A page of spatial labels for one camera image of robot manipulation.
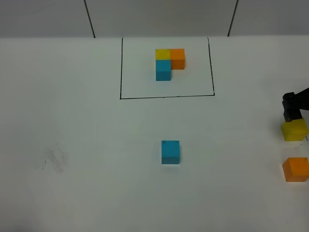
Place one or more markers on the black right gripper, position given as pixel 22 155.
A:
pixel 292 103

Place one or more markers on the orange loose block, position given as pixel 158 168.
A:
pixel 296 169

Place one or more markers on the orange template block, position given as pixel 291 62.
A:
pixel 177 59

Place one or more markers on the blue template block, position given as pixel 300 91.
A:
pixel 163 70

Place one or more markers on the yellow template block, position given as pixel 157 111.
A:
pixel 162 54

